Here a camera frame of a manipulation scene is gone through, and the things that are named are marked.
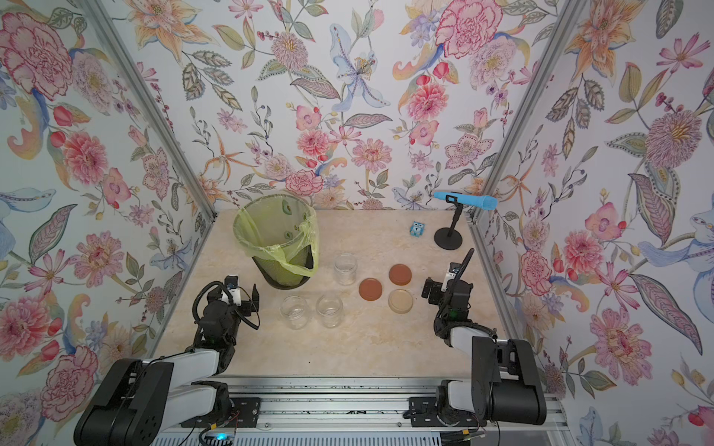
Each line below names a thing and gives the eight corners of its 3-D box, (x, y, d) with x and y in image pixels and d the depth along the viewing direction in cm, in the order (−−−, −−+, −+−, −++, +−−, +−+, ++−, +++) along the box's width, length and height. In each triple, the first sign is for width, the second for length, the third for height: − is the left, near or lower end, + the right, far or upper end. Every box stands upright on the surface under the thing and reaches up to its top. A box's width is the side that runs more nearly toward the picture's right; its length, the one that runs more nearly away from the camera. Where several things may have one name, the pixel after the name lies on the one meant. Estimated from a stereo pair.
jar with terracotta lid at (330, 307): (315, 317, 93) (311, 304, 86) (330, 301, 97) (328, 287, 90) (332, 331, 90) (330, 319, 83) (347, 314, 94) (346, 301, 87)
